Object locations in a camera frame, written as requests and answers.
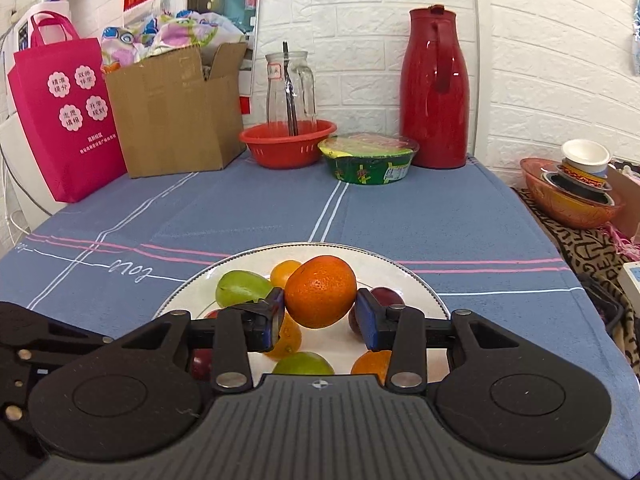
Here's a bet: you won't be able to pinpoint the white paper cup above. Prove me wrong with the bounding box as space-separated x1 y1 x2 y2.
561 139 612 174

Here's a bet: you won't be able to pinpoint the red plastic basket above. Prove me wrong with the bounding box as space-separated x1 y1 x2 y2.
239 119 337 170

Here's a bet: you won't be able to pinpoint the small yellow orange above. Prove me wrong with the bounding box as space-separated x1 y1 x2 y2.
269 260 302 289

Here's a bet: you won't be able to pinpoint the white ceramic plate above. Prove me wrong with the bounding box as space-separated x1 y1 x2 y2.
160 243 449 380

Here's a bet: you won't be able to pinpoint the small red apple back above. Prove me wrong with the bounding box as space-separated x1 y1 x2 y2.
191 349 213 382

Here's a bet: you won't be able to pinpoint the floral cloth in box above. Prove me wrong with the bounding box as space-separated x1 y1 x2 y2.
100 10 246 72

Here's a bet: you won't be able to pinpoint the green instant noodle bowl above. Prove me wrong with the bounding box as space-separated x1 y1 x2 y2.
318 132 419 185

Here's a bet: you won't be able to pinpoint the large orange front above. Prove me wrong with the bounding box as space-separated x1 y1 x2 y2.
350 350 392 386

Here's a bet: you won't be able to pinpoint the blue striped tablecloth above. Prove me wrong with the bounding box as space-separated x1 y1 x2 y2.
1 156 639 477

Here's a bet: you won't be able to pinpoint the red thermos jug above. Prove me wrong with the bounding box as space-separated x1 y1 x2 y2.
399 4 470 169

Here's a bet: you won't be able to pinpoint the large orange back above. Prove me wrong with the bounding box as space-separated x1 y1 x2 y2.
284 255 357 330

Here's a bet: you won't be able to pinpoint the glass pitcher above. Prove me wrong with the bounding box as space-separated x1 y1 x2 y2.
266 51 317 136

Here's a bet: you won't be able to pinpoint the black stirrer in pitcher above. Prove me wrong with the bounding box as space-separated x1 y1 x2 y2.
282 41 298 136

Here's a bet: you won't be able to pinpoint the pink tote bag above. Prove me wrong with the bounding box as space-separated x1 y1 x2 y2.
9 10 126 204

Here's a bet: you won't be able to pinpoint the large orange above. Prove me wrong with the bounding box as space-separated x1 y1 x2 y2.
284 255 357 330
350 350 392 386

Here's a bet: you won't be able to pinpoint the patterned brown cloth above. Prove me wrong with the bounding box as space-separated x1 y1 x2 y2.
513 188 639 377

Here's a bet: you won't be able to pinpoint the cardboard box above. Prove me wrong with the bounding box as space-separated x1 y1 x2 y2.
105 42 246 178

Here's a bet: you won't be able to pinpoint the green fruit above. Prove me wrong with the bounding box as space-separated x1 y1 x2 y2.
215 270 272 309
272 352 335 376

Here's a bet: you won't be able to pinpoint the dark plum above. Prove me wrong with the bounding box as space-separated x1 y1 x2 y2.
348 287 405 336

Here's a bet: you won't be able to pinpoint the blue paper fan decorations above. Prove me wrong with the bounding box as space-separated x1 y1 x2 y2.
631 0 640 76

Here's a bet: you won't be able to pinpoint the white appliance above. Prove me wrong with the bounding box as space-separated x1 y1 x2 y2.
1 0 72 231

